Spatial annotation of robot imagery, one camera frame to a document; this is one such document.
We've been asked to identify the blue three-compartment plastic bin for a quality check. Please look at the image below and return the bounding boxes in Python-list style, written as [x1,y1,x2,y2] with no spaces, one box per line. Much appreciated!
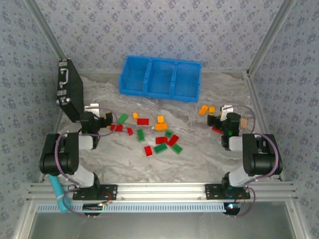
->
[119,55,202,104]

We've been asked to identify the grey metal panel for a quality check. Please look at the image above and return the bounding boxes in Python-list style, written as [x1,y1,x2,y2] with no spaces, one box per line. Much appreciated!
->
[27,211,304,239]

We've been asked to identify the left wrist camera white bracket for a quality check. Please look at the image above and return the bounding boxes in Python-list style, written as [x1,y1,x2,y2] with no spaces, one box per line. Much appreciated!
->
[84,103,100,117]

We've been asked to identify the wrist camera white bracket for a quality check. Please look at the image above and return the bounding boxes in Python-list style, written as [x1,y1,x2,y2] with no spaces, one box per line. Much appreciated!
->
[84,103,100,117]
[220,104,236,114]

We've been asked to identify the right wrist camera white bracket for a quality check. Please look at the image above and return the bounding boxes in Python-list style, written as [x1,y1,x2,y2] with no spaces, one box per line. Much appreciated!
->
[220,104,236,114]

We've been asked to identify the aluminium side rail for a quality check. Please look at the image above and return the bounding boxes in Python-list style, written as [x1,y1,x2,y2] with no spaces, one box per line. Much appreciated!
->
[244,72,285,181]

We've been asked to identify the black case with metal handle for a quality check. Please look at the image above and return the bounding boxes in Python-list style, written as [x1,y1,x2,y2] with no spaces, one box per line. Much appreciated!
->
[56,58,84,123]

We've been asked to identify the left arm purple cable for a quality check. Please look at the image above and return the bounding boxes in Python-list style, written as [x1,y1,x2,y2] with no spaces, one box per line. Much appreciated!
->
[55,107,119,218]

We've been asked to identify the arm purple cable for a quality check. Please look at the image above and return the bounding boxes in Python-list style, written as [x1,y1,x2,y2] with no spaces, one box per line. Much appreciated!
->
[55,107,119,218]
[225,104,281,219]

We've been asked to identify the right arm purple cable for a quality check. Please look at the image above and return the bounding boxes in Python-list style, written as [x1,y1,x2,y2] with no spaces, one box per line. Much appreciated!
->
[225,104,281,219]

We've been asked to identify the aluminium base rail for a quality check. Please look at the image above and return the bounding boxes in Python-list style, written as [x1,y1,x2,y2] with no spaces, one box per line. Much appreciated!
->
[26,183,299,201]

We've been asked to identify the slotted pale blue cable duct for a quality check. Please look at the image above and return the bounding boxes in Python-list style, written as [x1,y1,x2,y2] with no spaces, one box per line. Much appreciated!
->
[36,202,226,214]

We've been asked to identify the aluminium frame post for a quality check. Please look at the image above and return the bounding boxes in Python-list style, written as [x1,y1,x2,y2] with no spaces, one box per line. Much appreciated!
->
[246,0,297,77]
[23,0,67,60]

